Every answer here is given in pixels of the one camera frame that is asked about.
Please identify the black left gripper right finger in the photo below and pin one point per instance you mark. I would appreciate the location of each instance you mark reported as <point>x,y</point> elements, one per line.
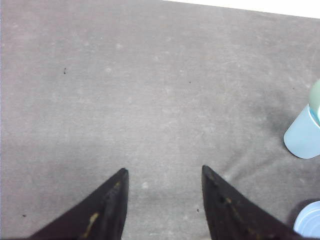
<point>231,216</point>

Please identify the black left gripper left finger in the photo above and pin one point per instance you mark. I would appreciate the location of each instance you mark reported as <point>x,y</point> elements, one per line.
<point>100,216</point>

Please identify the mint green plastic spoon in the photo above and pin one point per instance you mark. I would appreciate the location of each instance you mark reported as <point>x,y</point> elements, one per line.
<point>314,101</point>

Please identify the blue plastic plate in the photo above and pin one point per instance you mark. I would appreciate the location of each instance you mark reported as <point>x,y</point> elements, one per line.
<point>307,222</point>

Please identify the light blue plastic cup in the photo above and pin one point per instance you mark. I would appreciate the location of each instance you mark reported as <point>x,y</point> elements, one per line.
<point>302,138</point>

